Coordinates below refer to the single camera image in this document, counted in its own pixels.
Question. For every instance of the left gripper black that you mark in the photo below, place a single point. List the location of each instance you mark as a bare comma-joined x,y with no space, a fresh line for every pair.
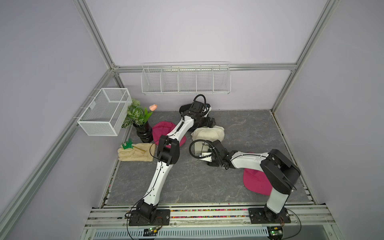
207,124

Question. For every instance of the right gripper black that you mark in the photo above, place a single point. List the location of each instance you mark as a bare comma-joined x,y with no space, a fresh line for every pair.
212,163

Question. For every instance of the black cap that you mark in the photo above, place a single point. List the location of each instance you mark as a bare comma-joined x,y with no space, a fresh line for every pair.
195,110

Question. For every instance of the cream cap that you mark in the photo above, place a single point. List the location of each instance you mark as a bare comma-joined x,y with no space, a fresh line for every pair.
208,134

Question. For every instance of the pink cap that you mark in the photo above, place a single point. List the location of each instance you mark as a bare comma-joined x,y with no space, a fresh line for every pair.
257,182
162,128

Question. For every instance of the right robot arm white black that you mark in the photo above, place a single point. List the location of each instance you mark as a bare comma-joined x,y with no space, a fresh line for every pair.
280,171

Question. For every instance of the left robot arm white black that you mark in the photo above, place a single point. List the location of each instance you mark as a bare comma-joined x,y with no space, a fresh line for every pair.
167,155

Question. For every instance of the pink tulip flower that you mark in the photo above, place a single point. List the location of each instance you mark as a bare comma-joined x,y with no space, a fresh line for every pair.
153,108

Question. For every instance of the black plant pot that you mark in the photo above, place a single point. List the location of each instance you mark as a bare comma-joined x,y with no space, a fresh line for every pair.
144,132

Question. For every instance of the green artificial plant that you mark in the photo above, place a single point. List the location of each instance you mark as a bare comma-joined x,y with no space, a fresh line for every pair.
136,115

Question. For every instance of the small green toy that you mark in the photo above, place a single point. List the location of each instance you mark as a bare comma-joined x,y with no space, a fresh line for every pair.
128,144

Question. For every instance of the green circuit board right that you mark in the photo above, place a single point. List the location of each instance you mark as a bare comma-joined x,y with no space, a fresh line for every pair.
275,232

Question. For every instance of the green circuit board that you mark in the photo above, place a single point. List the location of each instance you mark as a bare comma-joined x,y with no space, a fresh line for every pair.
275,232
151,232

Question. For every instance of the green circuit board left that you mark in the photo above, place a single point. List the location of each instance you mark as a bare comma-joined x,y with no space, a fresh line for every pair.
151,232

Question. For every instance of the long white wire shelf basket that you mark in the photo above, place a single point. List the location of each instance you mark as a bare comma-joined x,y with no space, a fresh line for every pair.
186,78

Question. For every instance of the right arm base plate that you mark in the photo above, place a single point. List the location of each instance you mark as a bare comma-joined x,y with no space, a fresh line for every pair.
266,216

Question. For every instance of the white slotted cable duct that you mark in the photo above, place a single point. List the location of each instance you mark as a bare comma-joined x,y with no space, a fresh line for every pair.
181,233

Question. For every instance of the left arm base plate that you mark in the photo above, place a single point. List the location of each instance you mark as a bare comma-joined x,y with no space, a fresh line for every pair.
156,218

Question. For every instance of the white wire cube basket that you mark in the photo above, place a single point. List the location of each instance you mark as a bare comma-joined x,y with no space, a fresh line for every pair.
105,114

